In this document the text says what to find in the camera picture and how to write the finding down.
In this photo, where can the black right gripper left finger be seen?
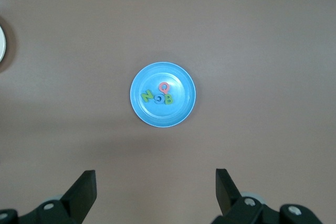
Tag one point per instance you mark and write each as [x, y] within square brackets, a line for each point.
[84, 192]

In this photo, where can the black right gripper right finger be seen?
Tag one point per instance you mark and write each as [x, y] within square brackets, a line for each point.
[226, 192]

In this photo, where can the green letter B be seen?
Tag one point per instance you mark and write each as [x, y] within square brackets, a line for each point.
[169, 99]

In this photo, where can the blue letter G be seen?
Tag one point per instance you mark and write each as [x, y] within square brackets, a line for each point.
[159, 99]

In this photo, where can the green letter N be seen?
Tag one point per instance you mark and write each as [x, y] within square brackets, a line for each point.
[147, 96]

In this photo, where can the red letter Q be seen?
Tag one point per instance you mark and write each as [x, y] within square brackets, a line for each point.
[164, 87]

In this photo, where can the blue plate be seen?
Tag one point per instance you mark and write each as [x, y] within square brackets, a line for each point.
[162, 116]

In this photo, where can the beige plate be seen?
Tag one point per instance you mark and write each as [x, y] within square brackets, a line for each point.
[2, 43]

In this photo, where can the brown table cover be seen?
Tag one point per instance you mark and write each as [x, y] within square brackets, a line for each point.
[236, 51]

